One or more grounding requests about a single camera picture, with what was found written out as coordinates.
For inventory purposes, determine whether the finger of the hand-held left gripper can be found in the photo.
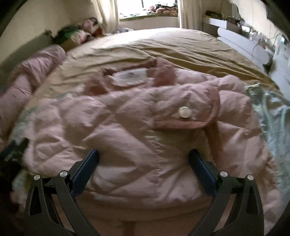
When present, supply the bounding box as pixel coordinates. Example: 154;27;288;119
3;137;30;162

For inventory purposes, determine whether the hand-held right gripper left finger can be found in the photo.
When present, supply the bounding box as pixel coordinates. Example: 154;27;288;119
24;148;100;236

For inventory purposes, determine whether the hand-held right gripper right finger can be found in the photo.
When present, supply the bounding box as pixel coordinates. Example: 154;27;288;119
188;149;264;236

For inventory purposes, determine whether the pink quilted jacket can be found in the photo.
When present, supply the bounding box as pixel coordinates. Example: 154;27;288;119
10;58;283;236

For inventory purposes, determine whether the pile of clothes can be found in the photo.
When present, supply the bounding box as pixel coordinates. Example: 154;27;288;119
53;17;103;52

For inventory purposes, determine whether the clothes heap on windowsill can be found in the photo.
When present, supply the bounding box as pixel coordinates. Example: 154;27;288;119
144;5;179;17

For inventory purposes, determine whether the pink duvet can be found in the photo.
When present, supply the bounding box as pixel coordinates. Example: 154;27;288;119
0;44;68;147

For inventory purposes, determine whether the green quilted headboard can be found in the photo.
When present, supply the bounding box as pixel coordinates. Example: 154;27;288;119
0;30;58;67

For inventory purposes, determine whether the white vanity table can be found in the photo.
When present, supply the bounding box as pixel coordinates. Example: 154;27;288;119
202;17;274;67

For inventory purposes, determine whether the white chest of drawers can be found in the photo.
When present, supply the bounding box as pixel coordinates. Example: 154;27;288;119
269;34;290;92

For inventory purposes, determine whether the clutter of small bottles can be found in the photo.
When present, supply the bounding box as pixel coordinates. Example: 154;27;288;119
204;11;271;44

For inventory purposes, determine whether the cream curtain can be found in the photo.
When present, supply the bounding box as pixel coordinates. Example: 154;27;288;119
178;0;204;29
95;0;121;28

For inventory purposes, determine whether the window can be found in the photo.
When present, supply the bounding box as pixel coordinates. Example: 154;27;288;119
117;0;179;11

